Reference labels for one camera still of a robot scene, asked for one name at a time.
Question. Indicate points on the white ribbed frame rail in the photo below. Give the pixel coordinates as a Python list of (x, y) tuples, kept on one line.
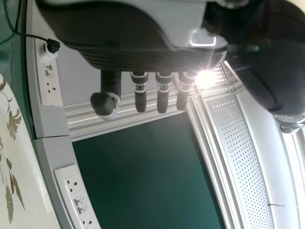
[(214, 167)]

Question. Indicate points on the white socket strip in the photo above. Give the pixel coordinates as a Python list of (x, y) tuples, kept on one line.
[(51, 88), (71, 183)]

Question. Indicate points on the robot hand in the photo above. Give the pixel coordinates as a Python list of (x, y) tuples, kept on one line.
[(143, 35)]

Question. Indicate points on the plate with brown leaf pattern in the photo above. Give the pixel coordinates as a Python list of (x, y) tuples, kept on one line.
[(23, 179)]

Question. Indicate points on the white perforated panel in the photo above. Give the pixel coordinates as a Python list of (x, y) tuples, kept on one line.
[(238, 155), (220, 71)]

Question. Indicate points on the white plug adapter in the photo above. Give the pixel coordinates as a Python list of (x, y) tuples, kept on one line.
[(48, 56)]

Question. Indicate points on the ribbed aluminium rail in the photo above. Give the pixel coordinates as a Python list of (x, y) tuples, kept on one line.
[(143, 119)]

